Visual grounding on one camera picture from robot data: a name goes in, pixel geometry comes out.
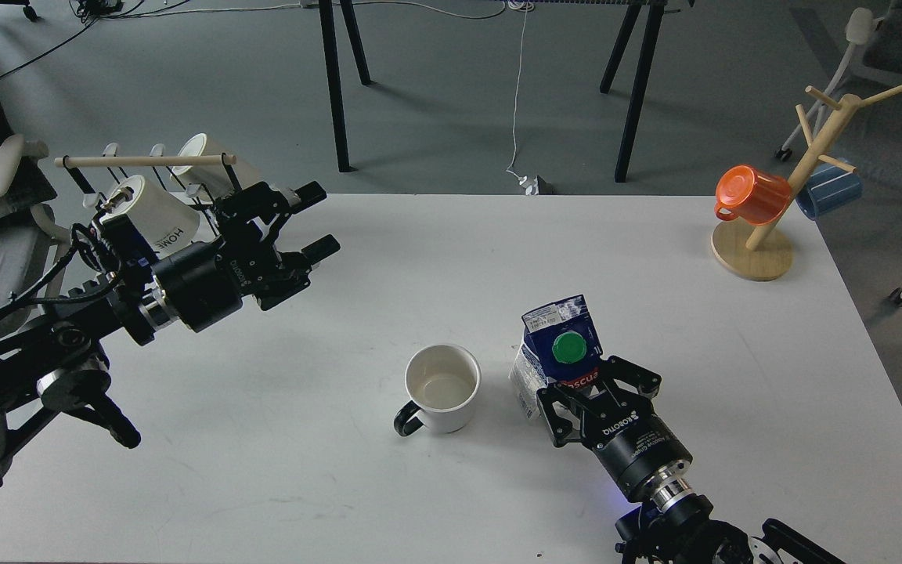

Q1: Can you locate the orange plastic cup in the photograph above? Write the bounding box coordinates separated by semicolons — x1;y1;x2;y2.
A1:
713;164;792;226

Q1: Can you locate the black wire mug rack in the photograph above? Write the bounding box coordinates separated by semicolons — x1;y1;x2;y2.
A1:
55;144;268;273

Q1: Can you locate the wooden mug tree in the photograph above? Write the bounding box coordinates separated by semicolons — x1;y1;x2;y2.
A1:
711;85;902;282

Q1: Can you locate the power strip on floor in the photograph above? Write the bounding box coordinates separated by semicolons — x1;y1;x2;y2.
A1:
518;175;556;196

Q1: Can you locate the white mug rear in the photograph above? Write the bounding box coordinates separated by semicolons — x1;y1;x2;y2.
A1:
171;132;264;202

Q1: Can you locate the white office chair right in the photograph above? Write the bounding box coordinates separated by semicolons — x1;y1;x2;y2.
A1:
774;6;902;164

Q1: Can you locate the blue white milk carton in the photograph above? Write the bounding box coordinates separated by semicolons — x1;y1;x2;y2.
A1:
508;294;604;424

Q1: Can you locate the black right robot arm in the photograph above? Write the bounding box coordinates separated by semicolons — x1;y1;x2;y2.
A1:
536;356;838;563

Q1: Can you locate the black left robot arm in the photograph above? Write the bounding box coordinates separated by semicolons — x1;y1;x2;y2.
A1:
0;182;340;486

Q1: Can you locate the black table leg right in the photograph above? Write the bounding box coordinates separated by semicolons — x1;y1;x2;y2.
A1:
598;1;669;183

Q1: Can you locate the black table leg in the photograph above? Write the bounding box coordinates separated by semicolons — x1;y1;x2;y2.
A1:
598;1;669;183
316;0;373;173

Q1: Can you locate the white cable on floor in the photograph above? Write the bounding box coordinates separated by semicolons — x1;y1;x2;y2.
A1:
504;0;536;183

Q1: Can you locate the white HOME mug front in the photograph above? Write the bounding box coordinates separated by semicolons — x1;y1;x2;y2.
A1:
101;175;200;259

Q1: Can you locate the blue cup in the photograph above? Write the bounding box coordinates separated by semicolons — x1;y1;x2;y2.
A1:
794;163;864;220

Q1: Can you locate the black table leg left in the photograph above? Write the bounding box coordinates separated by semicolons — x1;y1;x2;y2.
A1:
316;0;373;173

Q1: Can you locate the white mug black handle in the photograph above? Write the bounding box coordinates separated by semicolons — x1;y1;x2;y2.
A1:
393;344;481;438

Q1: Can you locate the black cable on floor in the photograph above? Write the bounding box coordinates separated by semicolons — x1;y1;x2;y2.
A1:
0;0;193;87

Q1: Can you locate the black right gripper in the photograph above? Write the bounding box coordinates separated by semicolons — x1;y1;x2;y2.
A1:
536;356;692;502

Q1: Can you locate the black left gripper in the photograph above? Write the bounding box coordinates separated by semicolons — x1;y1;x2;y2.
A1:
151;182;341;332

